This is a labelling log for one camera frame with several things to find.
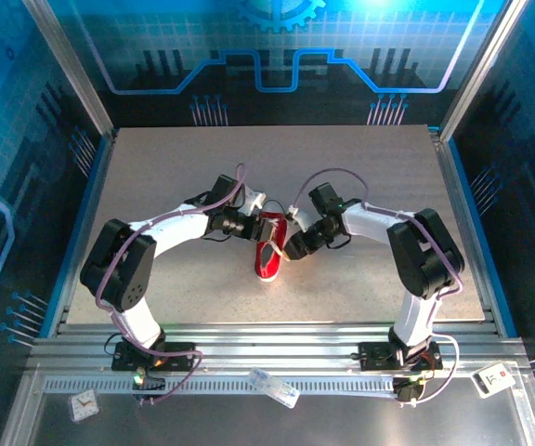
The black controller box with LED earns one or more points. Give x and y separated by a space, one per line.
153 384
407 392

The aluminium side rail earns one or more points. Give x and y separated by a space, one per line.
454 186

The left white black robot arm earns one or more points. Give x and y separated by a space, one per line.
119 269

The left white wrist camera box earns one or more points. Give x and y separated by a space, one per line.
253 200

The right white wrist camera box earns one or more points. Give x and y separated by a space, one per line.
300 217

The aluminium frame rail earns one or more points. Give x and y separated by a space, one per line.
272 348

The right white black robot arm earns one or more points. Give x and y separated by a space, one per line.
425 255

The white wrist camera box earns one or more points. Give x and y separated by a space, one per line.
253 200
300 217

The small white square clock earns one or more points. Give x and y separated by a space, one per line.
84 405

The clear plastic bag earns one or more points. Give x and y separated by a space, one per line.
274 388

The red canvas sneaker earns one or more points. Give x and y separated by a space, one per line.
267 267

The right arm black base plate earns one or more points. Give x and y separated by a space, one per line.
372 355

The aluminium corner post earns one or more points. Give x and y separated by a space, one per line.
72 69
481 69

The white card with red mark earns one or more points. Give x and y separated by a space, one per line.
495 381

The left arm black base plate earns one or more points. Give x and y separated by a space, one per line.
184 353

